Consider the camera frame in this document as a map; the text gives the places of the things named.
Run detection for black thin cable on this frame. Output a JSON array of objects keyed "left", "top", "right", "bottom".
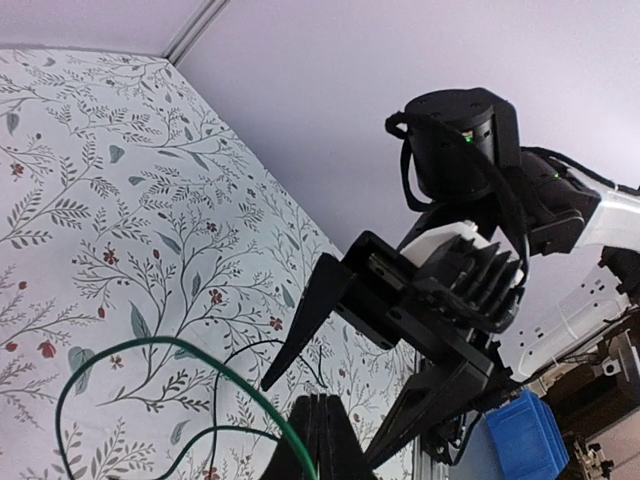
[{"left": 209, "top": 339, "right": 329, "bottom": 471}]

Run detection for aluminium right corner post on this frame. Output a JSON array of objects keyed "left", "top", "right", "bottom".
[{"left": 162, "top": 0, "right": 230, "bottom": 66}]

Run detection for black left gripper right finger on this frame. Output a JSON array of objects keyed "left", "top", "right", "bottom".
[{"left": 319, "top": 395, "right": 375, "bottom": 480}]

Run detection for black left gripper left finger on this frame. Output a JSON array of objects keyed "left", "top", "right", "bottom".
[{"left": 262, "top": 395, "right": 320, "bottom": 480}]

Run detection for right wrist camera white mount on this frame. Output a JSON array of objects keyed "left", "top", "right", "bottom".
[{"left": 399, "top": 219, "right": 526, "bottom": 331}]

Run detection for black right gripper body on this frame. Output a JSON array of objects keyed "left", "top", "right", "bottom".
[{"left": 337, "top": 231, "right": 503, "bottom": 391}]

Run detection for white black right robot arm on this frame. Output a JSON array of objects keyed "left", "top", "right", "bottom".
[{"left": 261, "top": 88, "right": 639, "bottom": 467}]

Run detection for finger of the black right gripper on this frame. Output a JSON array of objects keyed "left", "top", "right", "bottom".
[
  {"left": 260, "top": 253, "right": 354, "bottom": 391},
  {"left": 365, "top": 361, "right": 488, "bottom": 469}
]

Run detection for blue plastic bin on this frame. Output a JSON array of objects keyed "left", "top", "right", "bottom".
[{"left": 487, "top": 390, "right": 569, "bottom": 480}]

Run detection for floral patterned table mat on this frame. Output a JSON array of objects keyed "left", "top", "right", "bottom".
[{"left": 0, "top": 47, "right": 419, "bottom": 480}]

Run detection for black braided right camera cable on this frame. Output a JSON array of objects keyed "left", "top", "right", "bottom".
[{"left": 384, "top": 112, "right": 531, "bottom": 281}]

